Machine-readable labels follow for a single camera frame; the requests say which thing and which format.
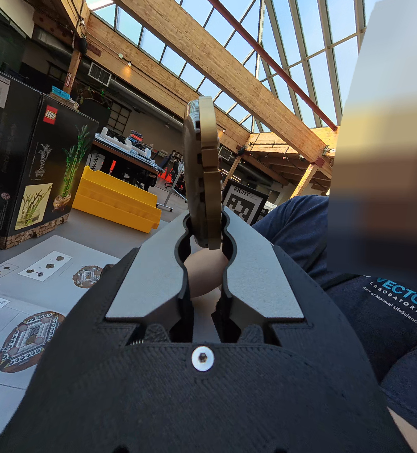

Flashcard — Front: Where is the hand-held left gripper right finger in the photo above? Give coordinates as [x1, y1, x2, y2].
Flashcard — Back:
[222, 207, 305, 343]

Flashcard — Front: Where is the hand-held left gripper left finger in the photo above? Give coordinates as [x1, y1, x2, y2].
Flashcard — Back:
[105, 212, 192, 341]

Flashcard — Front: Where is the round gold lego base model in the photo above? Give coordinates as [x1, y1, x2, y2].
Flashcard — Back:
[183, 96, 223, 250]

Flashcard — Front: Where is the person's right forearm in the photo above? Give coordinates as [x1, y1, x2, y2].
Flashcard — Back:
[184, 248, 230, 298]

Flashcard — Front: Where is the lego instruction booklet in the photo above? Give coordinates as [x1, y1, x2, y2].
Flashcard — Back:
[0, 235, 121, 443]

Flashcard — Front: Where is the lego set box bamboo picture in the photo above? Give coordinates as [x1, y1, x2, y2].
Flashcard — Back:
[0, 70, 99, 250]

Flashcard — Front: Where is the framed black white marker sign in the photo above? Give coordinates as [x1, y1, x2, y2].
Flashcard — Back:
[222, 180, 270, 227]

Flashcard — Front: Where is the person's blue sweater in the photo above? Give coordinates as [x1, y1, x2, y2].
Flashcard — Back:
[252, 195, 417, 436]

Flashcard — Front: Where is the wooden roof beam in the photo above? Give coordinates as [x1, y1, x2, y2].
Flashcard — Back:
[115, 0, 327, 163]

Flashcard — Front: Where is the red steel pipe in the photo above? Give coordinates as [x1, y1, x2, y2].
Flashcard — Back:
[207, 0, 338, 132]

